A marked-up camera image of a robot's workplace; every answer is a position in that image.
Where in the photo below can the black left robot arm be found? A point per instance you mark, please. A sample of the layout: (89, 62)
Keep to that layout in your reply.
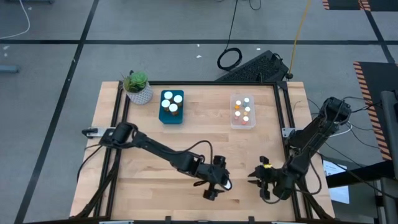
(155, 149)

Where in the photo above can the white paper sheet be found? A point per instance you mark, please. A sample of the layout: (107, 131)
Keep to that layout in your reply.
(340, 194)

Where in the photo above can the orange pill bottle white cap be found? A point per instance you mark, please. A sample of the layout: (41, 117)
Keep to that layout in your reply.
(165, 103)

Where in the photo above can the small yellow pill bottle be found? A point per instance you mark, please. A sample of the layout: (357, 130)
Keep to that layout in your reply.
(247, 109)

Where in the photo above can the small orange pill bottle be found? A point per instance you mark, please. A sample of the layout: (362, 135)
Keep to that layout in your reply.
(238, 102)

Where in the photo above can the pink pill bottle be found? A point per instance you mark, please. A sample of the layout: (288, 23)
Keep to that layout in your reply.
(237, 113)

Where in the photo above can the black aluminium table frame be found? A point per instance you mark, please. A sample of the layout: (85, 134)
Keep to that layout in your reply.
(217, 83)

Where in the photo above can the small pale blue pill bottle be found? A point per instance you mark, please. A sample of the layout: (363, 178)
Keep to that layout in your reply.
(246, 100)

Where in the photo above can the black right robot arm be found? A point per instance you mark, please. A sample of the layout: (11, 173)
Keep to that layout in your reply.
(314, 137)

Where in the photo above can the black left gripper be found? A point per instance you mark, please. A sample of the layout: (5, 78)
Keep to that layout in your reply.
(210, 175)

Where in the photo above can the blue plastic bin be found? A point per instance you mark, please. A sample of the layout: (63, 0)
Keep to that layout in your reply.
(178, 119)

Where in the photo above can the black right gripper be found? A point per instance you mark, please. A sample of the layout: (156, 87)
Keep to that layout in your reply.
(273, 180)

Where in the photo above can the black hazard striped mat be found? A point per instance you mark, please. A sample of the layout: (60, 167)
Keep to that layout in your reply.
(379, 77)
(345, 3)

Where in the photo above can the succulent in white patterned pot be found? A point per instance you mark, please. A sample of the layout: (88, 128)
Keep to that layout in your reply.
(136, 82)

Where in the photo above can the black table edge clamp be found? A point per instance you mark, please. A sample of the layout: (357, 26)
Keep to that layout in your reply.
(251, 219)
(168, 218)

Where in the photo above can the grey metal post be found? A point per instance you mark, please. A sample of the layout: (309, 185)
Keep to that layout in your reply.
(390, 140)

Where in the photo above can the clear plastic bin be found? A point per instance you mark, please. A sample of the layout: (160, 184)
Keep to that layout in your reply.
(252, 102)

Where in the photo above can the black metal beam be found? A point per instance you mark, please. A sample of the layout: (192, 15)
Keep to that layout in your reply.
(357, 177)

